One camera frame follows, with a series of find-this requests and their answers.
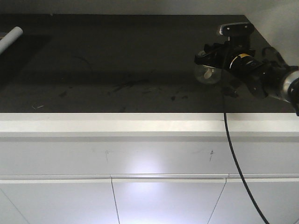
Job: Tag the white paper roll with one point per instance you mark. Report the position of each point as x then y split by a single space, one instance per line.
7 39

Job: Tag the glass jar with cream lid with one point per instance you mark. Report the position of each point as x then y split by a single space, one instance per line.
206 74

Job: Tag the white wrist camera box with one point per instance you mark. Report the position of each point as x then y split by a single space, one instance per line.
238 34

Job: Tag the white fume hood base cabinet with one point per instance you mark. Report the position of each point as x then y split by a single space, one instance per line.
148 168

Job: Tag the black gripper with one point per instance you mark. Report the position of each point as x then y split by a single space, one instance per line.
232 55

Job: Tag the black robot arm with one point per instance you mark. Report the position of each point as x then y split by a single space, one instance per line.
266 78

